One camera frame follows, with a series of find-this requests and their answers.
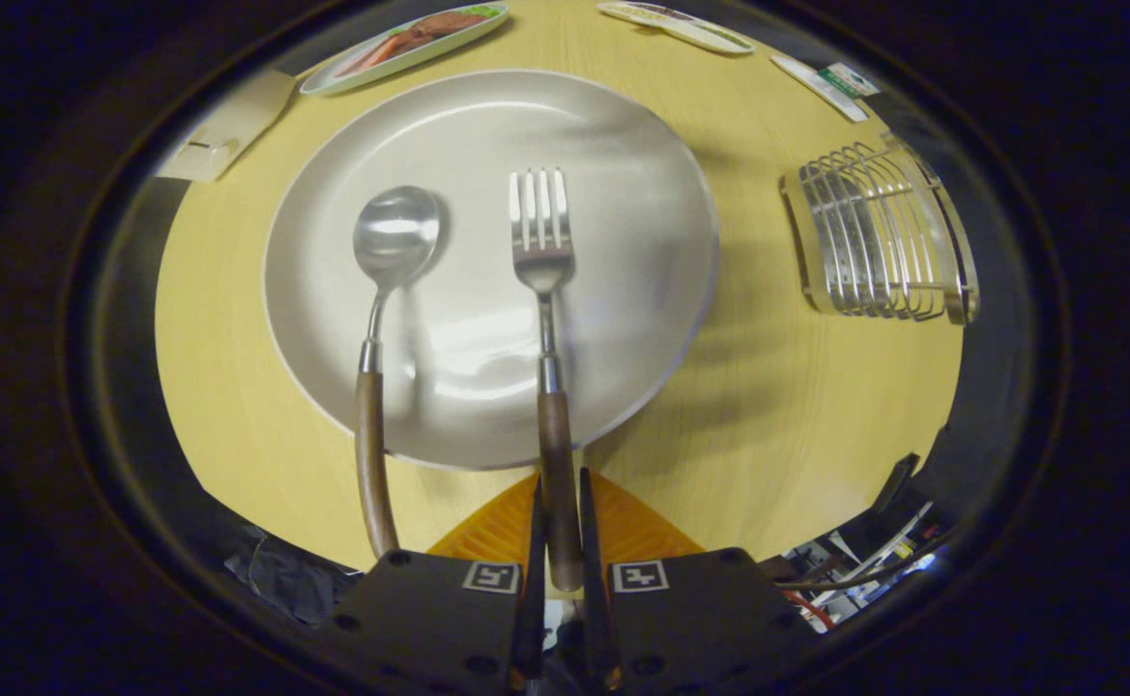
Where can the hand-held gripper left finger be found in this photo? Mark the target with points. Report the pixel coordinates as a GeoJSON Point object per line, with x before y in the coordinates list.
{"type": "Point", "coordinates": [533, 580]}

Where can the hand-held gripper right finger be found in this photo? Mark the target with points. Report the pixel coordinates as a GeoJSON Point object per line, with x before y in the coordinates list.
{"type": "Point", "coordinates": [592, 570]}

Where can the dark cloth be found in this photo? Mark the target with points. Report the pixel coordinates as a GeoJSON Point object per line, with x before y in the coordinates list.
{"type": "Point", "coordinates": [284, 575]}

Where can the round white plate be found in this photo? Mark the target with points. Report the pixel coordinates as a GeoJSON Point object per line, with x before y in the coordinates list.
{"type": "Point", "coordinates": [487, 126]}

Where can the white and green packet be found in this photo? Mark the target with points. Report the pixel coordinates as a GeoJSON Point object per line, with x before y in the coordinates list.
{"type": "Point", "coordinates": [827, 85]}

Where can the beige card with clip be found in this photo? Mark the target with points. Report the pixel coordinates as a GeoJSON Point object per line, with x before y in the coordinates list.
{"type": "Point", "coordinates": [226, 126]}

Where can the oval printed food tray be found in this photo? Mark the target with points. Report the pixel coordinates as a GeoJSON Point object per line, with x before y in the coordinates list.
{"type": "Point", "coordinates": [400, 43]}

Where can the oval white patterned tray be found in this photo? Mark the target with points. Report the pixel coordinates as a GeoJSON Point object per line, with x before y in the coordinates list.
{"type": "Point", "coordinates": [680, 24]}

